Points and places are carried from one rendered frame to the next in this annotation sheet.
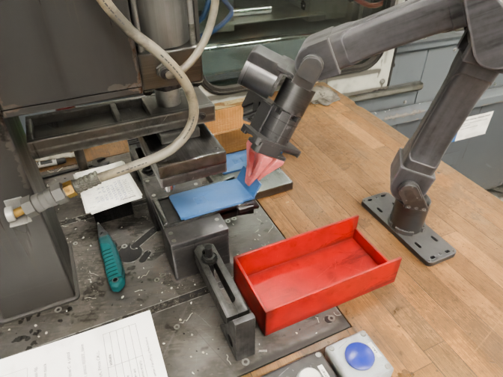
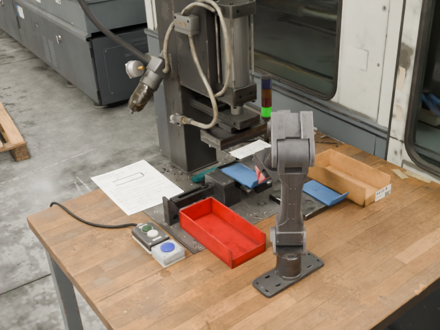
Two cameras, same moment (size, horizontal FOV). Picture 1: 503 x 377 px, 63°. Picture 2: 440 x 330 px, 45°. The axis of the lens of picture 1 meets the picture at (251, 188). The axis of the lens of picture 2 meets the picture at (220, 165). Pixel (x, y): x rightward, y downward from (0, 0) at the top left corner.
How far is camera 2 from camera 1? 1.38 m
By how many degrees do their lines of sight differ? 65
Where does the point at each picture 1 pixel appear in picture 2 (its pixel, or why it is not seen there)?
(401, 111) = not seen: outside the picture
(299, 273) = (224, 231)
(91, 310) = (181, 179)
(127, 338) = (169, 192)
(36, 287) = (179, 156)
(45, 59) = (189, 71)
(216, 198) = (243, 176)
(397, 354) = (180, 270)
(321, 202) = not seen: hidden behind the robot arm
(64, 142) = (196, 104)
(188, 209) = (230, 169)
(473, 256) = (272, 308)
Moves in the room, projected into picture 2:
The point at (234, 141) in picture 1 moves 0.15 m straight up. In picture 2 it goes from (332, 180) to (336, 138)
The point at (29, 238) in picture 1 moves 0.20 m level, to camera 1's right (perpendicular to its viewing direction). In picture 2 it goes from (179, 133) to (188, 160)
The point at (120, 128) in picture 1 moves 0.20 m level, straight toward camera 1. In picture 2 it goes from (210, 110) to (152, 126)
